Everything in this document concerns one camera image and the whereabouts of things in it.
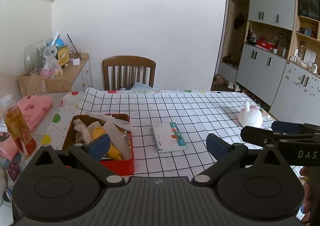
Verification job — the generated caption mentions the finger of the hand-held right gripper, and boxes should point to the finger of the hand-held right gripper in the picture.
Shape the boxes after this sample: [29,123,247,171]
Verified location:
[240,126,313,146]
[272,121,320,134]

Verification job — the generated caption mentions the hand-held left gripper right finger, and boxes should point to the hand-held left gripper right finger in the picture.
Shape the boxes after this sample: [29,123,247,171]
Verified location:
[190,133,290,187]

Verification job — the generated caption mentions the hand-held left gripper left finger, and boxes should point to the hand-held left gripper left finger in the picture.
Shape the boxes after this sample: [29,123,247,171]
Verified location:
[24,133,125,187]

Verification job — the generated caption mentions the yellow duck plush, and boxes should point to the yellow duck plush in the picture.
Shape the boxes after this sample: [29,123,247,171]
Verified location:
[91,127,123,161]

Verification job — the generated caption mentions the clear plastic bag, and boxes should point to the clear plastic bag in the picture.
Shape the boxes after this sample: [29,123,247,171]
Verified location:
[84,111,137,160]

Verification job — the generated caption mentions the red metal box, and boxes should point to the red metal box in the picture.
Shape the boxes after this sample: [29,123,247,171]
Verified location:
[62,113,135,176]

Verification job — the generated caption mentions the person's right hand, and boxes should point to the person's right hand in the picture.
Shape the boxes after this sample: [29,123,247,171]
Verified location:
[299,166,312,218]

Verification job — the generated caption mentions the white bunny plush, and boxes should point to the white bunny plush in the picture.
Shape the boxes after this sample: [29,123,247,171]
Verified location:
[238,100,272,128]

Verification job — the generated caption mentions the white colourful dotted tablecloth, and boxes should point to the white colourful dotted tablecloth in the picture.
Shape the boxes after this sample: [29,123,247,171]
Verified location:
[41,88,248,146]

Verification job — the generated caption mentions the white teal illustrated box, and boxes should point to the white teal illustrated box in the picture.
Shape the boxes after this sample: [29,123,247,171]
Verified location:
[151,123,187,154]

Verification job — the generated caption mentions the black white checked tablecloth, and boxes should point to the black white checked tablecloth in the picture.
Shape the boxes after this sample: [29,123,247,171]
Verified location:
[75,88,307,219]

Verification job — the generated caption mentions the row of white bottles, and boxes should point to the row of white bottles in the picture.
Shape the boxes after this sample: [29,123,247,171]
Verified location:
[290,48,318,71]

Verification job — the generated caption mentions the blue cloth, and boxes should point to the blue cloth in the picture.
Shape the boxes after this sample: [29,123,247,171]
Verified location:
[120,82,153,91]

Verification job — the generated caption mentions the pink printed cloth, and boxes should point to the pink printed cloth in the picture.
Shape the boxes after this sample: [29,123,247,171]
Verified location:
[0,94,54,161]

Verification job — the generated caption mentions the white wooden side cabinet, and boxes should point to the white wooden side cabinet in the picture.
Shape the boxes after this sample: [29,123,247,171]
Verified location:
[62,53,92,91]

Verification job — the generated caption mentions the dark shoes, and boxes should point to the dark shoes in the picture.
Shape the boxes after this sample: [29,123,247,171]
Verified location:
[222,56,237,66]

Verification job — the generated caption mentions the yellow drink bottle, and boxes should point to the yellow drink bottle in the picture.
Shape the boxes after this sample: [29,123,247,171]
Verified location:
[0,94,37,156]

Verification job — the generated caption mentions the red basket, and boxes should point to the red basket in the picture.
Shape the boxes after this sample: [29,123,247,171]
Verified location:
[257,39,274,50]

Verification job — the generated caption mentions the wooden chair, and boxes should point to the wooden chair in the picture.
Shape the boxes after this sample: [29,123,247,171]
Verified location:
[102,56,157,90]

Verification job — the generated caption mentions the cardboard box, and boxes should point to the cardboard box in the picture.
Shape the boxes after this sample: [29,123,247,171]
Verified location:
[18,73,72,97]

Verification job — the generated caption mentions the plastic bag of pink sweets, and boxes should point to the plastic bag of pink sweets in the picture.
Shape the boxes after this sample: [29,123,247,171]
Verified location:
[40,57,64,79]

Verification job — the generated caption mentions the dark red pouch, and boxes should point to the dark red pouch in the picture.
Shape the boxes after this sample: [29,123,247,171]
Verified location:
[7,161,22,182]

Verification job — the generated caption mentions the yellow teal toy box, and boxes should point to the yellow teal toy box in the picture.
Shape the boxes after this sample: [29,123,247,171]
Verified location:
[57,46,71,68]

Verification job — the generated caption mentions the thin black stick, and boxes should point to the thin black stick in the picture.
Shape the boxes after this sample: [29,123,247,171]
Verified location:
[67,33,82,59]

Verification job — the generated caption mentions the clear glass jar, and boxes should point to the clear glass jar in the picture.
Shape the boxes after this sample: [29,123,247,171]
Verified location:
[24,41,48,74]

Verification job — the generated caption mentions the black hanging hat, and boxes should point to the black hanging hat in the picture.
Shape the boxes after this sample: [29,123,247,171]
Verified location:
[234,12,245,30]

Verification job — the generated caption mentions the white tube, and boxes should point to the white tube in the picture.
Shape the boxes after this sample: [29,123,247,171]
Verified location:
[51,31,61,46]

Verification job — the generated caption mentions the dark framed panel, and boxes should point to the dark framed panel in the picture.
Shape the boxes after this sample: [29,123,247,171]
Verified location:
[297,0,320,20]

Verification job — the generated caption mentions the grey wooden wall cabinet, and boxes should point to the grey wooden wall cabinet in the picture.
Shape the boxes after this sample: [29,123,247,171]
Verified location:
[211,0,320,126]

